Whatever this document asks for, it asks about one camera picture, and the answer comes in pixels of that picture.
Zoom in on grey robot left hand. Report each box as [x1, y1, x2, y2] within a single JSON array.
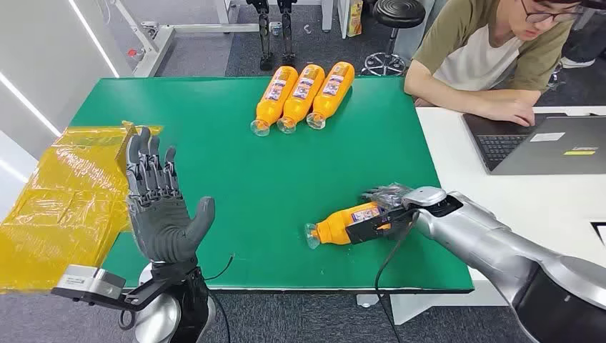
[[124, 126, 217, 264]]

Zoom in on person's right hand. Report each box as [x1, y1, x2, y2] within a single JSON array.
[[486, 98, 537, 128]]

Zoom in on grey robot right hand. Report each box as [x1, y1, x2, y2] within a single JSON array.
[[362, 183, 419, 238]]

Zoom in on orange juice bottle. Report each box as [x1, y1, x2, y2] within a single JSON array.
[[304, 201, 394, 250], [249, 65, 299, 138], [306, 61, 356, 131], [277, 64, 327, 135]]

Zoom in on grey laptop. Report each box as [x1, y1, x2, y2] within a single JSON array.
[[462, 111, 606, 177]]

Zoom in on person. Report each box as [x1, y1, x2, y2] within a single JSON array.
[[403, 0, 588, 128]]

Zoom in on yellow plastic-wrapped cardboard box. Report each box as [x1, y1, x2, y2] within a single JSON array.
[[0, 120, 164, 294]]

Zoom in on person's leg with white shoe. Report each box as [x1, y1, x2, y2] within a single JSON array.
[[560, 13, 606, 70]]

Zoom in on white desk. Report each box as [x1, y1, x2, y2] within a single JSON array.
[[390, 104, 606, 327]]

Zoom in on person's black glasses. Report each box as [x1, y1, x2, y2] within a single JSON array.
[[520, 0, 584, 24]]

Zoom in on green table mat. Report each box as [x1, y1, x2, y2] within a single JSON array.
[[69, 75, 475, 294]]

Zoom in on black device on desk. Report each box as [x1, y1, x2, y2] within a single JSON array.
[[590, 219, 606, 247]]

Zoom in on black round stool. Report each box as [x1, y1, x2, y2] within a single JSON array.
[[362, 0, 427, 77]]

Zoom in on yellow carton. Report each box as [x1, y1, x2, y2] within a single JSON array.
[[347, 0, 364, 39]]

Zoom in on black robot legs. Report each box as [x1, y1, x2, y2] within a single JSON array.
[[246, 0, 298, 72]]

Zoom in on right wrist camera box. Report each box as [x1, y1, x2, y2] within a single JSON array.
[[344, 207, 409, 246]]

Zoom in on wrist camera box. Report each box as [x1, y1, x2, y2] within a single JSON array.
[[51, 264, 127, 304], [344, 207, 409, 246]]

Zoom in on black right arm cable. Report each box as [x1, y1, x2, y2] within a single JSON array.
[[374, 210, 422, 343]]

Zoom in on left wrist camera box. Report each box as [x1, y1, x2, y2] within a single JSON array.
[[51, 264, 127, 304]]

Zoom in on white metal frame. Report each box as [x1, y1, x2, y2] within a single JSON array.
[[112, 0, 285, 79]]

